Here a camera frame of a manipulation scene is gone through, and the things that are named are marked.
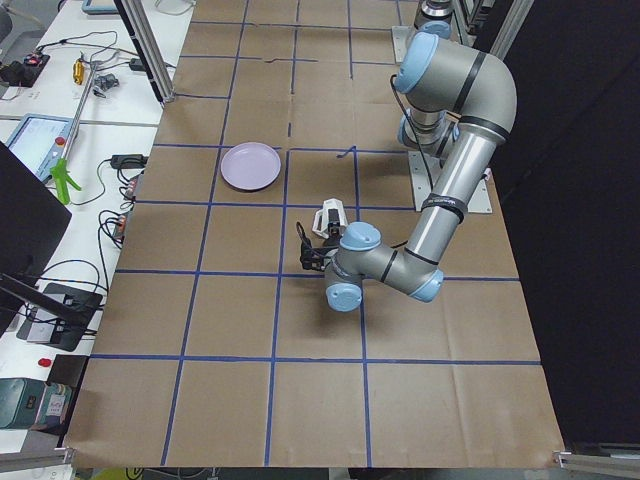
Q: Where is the yellow handled tool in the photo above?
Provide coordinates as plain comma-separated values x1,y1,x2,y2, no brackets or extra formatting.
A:
72,59,85,85

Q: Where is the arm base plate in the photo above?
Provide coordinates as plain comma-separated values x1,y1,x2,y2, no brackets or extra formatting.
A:
408,150,494,215
391,25,416,65

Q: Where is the black power adapter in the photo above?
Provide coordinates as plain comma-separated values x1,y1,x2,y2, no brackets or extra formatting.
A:
109,154,148,169

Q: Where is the aluminium frame post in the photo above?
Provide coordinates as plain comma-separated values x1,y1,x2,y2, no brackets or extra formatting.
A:
114,0,175,104

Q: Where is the lilac plate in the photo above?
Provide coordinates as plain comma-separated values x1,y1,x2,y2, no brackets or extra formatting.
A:
221,142,281,191

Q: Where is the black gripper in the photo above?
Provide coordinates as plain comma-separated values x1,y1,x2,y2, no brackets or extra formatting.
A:
299,209,341,271

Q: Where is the long reacher grabber tool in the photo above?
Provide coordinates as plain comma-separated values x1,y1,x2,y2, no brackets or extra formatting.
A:
50,61,98,205

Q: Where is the green device box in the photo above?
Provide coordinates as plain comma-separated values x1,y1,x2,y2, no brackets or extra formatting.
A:
1,378,46,429

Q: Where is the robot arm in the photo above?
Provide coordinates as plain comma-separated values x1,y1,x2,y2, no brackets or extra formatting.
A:
296,1,517,312

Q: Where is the black monitor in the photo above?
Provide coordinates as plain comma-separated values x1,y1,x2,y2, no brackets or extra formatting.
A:
0,141,74,337

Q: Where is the blue teach pendant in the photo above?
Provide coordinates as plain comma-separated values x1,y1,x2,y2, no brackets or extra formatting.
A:
6,113,72,183

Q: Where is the white geometric cup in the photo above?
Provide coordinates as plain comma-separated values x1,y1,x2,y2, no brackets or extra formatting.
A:
312,198,348,239

